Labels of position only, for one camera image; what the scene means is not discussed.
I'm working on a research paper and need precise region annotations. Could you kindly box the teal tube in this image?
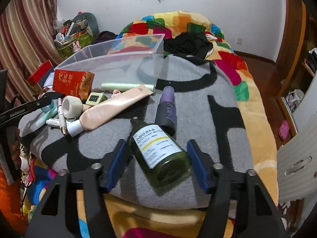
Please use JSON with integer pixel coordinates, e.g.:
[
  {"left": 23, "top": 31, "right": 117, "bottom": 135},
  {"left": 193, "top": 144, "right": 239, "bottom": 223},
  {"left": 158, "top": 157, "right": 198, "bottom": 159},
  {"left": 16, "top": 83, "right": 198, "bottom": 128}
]
[{"left": 35, "top": 105, "right": 57, "bottom": 128}]

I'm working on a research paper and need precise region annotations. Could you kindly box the white ointment tube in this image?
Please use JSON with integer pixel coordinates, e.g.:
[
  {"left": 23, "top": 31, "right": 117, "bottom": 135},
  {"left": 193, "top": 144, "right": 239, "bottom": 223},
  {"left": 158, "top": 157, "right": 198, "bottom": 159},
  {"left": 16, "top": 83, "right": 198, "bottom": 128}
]
[{"left": 46, "top": 118, "right": 61, "bottom": 128}]

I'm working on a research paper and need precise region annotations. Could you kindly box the white tape roll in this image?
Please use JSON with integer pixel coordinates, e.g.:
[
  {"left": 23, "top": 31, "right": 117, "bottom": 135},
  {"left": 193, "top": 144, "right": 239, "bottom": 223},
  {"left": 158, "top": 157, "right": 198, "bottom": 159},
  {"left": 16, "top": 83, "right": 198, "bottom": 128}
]
[{"left": 62, "top": 96, "right": 83, "bottom": 119}]

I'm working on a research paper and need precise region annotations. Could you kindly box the white gold pen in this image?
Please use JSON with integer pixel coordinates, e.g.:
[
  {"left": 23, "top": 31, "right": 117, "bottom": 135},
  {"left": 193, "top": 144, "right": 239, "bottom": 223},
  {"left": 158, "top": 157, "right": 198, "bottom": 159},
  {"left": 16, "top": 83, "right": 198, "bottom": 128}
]
[{"left": 57, "top": 98, "right": 67, "bottom": 136}]

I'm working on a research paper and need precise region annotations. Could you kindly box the red cigarette box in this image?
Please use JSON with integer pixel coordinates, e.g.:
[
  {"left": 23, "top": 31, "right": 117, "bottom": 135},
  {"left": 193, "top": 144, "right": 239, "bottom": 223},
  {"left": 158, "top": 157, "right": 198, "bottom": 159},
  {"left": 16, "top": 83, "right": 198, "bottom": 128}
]
[{"left": 52, "top": 69, "right": 95, "bottom": 100}]

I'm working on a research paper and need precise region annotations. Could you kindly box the green glass bottle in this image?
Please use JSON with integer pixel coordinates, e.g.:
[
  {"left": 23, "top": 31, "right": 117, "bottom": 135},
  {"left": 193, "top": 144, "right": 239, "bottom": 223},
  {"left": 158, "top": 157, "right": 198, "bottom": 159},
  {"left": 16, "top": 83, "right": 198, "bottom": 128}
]
[{"left": 129, "top": 117, "right": 191, "bottom": 189}]

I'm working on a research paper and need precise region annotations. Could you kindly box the mahjong tile block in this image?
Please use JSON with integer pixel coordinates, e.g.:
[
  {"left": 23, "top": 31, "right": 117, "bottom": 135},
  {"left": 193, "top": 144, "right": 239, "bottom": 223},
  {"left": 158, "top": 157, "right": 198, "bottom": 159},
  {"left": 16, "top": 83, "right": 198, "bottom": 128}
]
[{"left": 85, "top": 92, "right": 107, "bottom": 106}]

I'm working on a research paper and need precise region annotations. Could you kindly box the pink cosmetic tube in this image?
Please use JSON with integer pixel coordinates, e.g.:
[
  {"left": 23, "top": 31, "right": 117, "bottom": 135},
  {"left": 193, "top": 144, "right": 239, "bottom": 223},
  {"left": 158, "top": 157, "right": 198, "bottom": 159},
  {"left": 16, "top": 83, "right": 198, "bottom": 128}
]
[{"left": 67, "top": 85, "right": 153, "bottom": 137}]

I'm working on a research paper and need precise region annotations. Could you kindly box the braided rope toy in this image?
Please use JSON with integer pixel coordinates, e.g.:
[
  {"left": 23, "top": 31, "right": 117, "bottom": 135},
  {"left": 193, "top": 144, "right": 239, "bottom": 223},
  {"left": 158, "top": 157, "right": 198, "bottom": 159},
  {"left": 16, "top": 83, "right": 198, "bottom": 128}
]
[{"left": 91, "top": 88, "right": 121, "bottom": 97}]

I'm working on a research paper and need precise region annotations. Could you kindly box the purple spray bottle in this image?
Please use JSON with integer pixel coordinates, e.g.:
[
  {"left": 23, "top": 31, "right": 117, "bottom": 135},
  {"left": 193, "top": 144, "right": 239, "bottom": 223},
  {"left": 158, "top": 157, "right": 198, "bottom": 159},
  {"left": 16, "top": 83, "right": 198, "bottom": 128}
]
[{"left": 154, "top": 86, "right": 177, "bottom": 137}]

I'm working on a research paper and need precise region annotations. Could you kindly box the light green roll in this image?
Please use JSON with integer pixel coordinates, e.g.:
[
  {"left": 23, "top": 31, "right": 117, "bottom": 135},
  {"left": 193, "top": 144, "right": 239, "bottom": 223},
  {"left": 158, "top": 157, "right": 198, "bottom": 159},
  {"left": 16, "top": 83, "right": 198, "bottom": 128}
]
[{"left": 101, "top": 83, "right": 155, "bottom": 92}]

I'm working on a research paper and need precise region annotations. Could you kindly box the red flat box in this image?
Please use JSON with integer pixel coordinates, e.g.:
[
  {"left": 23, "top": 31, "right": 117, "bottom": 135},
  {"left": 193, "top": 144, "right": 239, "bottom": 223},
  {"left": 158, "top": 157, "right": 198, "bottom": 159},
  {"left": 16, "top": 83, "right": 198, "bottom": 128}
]
[{"left": 26, "top": 60, "right": 53, "bottom": 86}]

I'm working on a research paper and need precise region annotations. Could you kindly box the grey black blanket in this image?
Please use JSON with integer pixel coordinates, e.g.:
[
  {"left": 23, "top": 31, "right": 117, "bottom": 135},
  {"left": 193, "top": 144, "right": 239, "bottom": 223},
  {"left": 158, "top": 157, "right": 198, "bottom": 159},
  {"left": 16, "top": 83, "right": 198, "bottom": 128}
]
[{"left": 18, "top": 54, "right": 255, "bottom": 210}]

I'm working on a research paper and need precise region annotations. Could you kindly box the green clutter basket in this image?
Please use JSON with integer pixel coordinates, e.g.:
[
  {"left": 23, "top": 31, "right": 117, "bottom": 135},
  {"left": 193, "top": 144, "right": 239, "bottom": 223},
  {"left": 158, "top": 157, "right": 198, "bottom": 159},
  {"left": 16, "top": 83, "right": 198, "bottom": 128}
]
[{"left": 54, "top": 31, "right": 94, "bottom": 59}]

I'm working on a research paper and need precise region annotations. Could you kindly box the colourful patchwork quilt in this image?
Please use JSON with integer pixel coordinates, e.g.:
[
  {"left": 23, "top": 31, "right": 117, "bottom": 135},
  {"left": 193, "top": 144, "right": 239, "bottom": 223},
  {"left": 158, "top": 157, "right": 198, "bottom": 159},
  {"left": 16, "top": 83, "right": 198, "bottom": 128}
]
[{"left": 105, "top": 11, "right": 278, "bottom": 237}]

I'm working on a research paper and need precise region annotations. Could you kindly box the rabbit figurine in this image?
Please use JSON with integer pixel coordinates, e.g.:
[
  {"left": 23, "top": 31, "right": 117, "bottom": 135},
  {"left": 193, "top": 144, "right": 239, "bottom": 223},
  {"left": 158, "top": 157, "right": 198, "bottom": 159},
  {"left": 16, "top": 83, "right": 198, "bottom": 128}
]
[{"left": 73, "top": 40, "right": 82, "bottom": 53}]

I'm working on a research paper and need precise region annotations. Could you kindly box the striped curtain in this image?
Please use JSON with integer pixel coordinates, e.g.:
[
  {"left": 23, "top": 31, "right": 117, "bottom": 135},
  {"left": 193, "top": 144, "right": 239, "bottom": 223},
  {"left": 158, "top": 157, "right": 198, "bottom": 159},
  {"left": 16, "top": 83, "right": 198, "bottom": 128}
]
[{"left": 1, "top": 0, "right": 63, "bottom": 101}]

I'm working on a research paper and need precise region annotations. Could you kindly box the pink croc shoe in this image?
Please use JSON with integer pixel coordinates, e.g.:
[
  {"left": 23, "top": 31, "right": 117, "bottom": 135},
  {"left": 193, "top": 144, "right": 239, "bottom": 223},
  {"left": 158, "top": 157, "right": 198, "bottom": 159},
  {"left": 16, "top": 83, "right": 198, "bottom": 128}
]
[{"left": 278, "top": 120, "right": 290, "bottom": 140}]

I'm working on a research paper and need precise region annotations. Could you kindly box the dark purple clothing pile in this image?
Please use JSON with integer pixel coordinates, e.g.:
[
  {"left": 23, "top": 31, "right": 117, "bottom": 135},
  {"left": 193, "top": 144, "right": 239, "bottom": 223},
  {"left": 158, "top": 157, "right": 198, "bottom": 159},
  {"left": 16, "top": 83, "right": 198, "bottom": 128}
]
[{"left": 91, "top": 31, "right": 118, "bottom": 45}]

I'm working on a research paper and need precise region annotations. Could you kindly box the grey green plush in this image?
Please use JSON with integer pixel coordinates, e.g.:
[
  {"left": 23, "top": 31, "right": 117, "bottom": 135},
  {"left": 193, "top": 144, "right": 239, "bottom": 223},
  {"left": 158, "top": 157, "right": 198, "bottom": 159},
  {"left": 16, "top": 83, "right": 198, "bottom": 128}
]
[{"left": 73, "top": 12, "right": 100, "bottom": 37}]

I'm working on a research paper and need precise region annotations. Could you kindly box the white plastic chair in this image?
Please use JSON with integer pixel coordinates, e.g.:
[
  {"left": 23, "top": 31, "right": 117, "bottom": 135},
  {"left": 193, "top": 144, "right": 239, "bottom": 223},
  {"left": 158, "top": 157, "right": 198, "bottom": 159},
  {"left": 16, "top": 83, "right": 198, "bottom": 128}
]
[{"left": 277, "top": 126, "right": 316, "bottom": 203}]

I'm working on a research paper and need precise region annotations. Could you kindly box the clear plastic storage bin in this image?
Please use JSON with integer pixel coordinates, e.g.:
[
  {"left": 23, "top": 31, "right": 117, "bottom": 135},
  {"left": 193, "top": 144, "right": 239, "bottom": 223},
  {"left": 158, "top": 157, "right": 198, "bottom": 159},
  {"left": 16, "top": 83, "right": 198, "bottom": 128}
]
[{"left": 55, "top": 34, "right": 164, "bottom": 88}]

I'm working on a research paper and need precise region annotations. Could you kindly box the black clothing pile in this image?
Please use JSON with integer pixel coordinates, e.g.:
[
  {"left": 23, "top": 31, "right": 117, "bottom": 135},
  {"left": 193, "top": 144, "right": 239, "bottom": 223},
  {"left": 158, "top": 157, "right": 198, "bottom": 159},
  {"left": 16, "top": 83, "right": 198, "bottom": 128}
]
[{"left": 163, "top": 32, "right": 214, "bottom": 59}]

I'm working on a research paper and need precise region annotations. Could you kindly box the wooden wardrobe shelf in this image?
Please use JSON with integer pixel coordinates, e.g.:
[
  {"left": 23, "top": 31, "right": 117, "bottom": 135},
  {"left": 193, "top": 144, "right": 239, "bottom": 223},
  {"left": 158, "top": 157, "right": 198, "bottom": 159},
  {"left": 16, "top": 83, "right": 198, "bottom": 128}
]
[{"left": 275, "top": 0, "right": 316, "bottom": 137}]

